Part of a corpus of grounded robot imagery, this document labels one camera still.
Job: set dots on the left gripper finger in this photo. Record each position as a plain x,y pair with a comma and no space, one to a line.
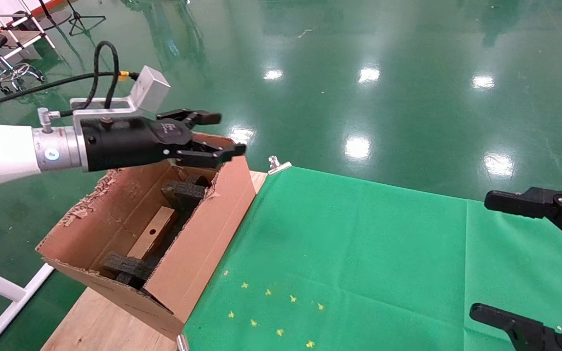
212,155
193,118

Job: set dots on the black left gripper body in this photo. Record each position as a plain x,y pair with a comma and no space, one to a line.
125,141

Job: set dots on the wooden board piece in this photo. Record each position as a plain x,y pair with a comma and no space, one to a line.
152,234

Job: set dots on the brown cardboard carton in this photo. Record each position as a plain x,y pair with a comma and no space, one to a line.
198,243

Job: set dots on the black foam block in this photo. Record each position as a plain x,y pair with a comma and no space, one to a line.
183,192
127,268

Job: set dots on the black tripod stand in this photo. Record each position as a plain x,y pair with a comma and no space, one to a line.
82,22

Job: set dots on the green table cloth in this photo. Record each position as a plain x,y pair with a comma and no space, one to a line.
383,263

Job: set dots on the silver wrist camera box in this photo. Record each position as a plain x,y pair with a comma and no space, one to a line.
150,90

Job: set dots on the white pipe frame rack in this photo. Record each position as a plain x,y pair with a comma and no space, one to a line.
17,27

